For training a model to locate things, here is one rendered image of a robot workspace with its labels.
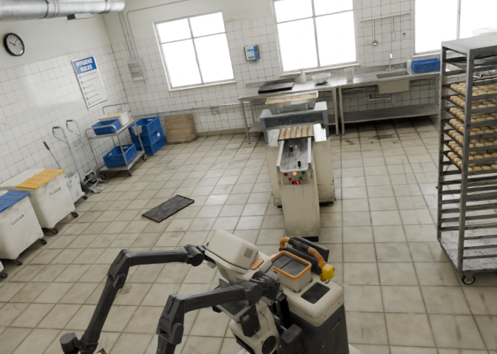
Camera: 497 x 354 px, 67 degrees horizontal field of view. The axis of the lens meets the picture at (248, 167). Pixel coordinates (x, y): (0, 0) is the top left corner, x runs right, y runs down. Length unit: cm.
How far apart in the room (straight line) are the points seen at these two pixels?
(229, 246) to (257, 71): 582
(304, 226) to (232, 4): 467
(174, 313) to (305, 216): 251
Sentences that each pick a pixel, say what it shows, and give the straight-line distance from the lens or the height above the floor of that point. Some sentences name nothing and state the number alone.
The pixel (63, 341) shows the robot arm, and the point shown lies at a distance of 199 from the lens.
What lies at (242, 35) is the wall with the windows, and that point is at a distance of 733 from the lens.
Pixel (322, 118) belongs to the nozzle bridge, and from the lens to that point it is 418.
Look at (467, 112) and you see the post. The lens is 284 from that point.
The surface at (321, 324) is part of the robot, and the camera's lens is 217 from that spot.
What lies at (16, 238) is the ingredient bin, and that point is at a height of 32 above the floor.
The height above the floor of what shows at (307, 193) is 58.
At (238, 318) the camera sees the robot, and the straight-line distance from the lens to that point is 190.
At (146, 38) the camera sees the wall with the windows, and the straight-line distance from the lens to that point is 798.
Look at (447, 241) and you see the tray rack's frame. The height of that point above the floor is 15.
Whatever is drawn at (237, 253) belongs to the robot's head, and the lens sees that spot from 175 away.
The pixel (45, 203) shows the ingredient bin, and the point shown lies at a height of 46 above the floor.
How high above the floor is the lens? 227
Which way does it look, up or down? 22 degrees down
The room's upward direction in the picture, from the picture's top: 11 degrees counter-clockwise
